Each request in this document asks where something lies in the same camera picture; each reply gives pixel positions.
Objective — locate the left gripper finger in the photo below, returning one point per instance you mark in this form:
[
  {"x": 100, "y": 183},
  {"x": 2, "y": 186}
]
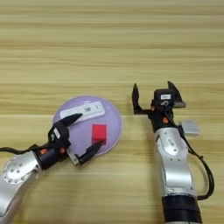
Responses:
[
  {"x": 71, "y": 119},
  {"x": 92, "y": 150}
]

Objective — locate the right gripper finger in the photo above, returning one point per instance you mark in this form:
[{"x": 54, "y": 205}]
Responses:
[
  {"x": 135, "y": 99},
  {"x": 178, "y": 96}
]

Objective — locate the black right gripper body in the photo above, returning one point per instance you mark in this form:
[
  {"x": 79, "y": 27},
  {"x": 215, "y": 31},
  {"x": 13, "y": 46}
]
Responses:
[{"x": 162, "y": 119}]

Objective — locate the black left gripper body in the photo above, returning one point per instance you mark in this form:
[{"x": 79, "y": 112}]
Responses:
[{"x": 51, "y": 154}]

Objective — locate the white test cassette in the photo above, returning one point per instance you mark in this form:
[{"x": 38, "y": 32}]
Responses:
[{"x": 87, "y": 110}]

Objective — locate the red cube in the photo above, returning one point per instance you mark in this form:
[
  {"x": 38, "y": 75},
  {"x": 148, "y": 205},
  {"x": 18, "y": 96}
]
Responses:
[{"x": 99, "y": 132}]

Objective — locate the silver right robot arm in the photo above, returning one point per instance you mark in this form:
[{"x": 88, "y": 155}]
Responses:
[{"x": 175, "y": 166}]

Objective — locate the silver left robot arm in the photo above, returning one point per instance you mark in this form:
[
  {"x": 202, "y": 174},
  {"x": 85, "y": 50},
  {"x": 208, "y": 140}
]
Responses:
[{"x": 14, "y": 178}]

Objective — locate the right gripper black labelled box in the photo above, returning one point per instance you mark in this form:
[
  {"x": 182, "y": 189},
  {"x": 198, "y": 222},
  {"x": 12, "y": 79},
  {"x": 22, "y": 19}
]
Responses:
[{"x": 164, "y": 97}]

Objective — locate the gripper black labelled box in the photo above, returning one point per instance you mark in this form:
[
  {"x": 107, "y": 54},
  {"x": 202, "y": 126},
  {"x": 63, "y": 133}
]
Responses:
[
  {"x": 58, "y": 134},
  {"x": 164, "y": 97}
]

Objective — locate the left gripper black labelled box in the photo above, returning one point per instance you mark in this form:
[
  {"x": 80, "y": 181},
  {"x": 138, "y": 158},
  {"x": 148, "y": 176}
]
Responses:
[{"x": 58, "y": 134}]

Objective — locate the grey square block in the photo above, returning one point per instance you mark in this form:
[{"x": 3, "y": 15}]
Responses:
[{"x": 190, "y": 128}]

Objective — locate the round purple plate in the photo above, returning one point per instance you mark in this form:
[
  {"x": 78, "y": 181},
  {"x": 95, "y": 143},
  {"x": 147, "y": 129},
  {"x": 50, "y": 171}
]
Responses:
[{"x": 113, "y": 125}]

